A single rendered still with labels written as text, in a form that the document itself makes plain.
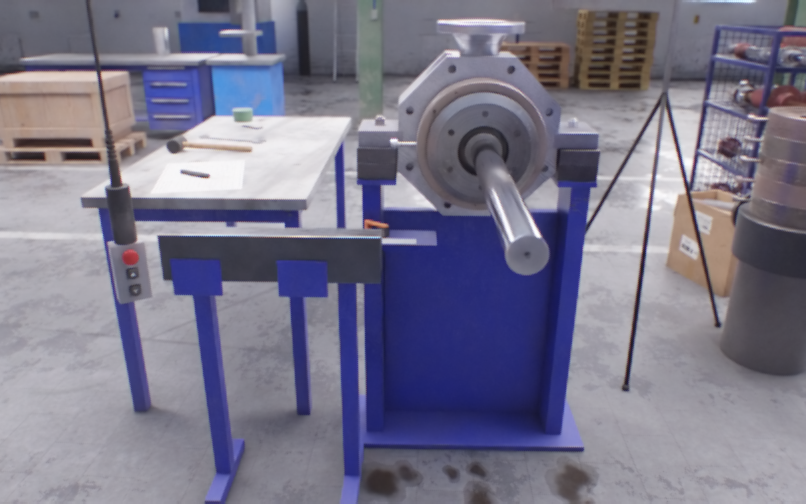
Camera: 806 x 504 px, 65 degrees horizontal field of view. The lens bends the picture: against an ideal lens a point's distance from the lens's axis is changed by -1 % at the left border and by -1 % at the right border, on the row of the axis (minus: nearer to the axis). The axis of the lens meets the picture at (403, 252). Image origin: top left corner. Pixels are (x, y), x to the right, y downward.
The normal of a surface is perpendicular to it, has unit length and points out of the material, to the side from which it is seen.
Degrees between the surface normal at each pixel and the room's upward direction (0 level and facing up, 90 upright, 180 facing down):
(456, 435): 0
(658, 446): 0
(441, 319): 90
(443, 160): 90
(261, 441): 0
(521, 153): 90
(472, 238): 90
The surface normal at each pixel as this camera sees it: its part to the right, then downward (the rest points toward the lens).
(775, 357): -0.36, 0.34
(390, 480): 0.01, -0.93
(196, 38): -0.04, 0.37
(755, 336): -0.76, 0.24
